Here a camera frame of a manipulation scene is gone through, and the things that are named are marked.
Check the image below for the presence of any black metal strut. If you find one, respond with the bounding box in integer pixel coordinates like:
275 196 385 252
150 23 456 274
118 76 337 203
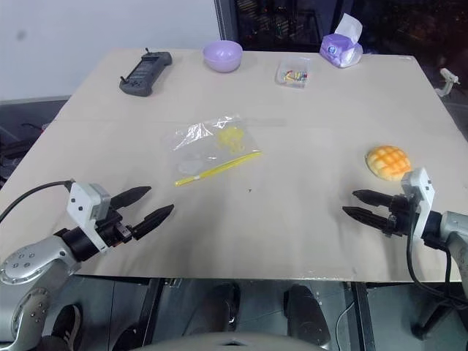
412 288 462 341

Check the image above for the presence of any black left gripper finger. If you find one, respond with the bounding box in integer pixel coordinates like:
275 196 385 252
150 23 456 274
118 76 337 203
130 203 176 241
109 186 153 212

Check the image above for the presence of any dark glass window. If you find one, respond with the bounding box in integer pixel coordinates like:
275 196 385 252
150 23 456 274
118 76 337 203
214 0 468 53

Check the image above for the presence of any purple plastic bowl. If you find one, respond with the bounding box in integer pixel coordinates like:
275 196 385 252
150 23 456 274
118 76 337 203
203 40 244 74

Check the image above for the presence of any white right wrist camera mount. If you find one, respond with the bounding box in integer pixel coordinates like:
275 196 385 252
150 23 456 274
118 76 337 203
401 167 436 242

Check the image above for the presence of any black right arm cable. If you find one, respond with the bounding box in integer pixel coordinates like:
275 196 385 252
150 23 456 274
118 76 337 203
406 197 468 304

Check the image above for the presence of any thin white floor cable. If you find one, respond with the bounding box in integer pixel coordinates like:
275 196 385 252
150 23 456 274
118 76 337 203
335 306 355 351

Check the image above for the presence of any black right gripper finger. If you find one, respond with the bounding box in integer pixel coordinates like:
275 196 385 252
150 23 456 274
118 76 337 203
341 205 389 231
351 189 394 211

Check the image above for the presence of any clear yellow-zip plastic bag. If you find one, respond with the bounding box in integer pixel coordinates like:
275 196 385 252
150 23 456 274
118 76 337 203
162 113 263 188

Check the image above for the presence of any black white-striped sneaker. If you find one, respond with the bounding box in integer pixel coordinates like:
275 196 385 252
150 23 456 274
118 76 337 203
50 303 83 351

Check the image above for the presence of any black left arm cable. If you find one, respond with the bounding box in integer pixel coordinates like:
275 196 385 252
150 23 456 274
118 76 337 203
0 179 76 224

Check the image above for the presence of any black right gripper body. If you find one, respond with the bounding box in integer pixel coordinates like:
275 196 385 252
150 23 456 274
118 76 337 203
380 193 420 238

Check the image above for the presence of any golden melon pan bread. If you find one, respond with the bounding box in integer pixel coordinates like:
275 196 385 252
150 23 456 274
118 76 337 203
364 145 413 181

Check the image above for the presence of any black table leg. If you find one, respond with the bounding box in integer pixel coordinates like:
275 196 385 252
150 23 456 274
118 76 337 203
140 279 166 351
352 281 371 351

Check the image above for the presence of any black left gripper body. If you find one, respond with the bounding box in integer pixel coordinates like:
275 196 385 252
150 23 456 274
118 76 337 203
95 208 135 252

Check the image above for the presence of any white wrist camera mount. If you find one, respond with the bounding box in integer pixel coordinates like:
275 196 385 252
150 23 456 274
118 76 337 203
401 167 436 242
67 181 112 254

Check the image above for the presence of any dark rounded shape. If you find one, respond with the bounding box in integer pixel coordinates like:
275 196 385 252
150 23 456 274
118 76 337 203
283 284 328 347

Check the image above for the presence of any purple tissue pack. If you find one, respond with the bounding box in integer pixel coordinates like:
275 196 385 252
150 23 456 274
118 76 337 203
319 12 364 69

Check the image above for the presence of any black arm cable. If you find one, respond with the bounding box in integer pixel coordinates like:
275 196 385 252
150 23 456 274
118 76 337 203
0 179 76 224
406 197 468 304

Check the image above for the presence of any clear box of coloured pins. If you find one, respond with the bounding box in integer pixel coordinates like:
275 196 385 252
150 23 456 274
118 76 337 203
274 57 312 88

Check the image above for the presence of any white glue gun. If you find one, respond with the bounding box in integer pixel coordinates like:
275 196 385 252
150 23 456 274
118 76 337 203
437 67 461 98

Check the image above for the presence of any black handheld remote controller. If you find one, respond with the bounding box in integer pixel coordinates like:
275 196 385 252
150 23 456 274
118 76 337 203
118 47 173 97

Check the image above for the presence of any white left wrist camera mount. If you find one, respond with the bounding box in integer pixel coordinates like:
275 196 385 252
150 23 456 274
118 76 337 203
67 181 112 254

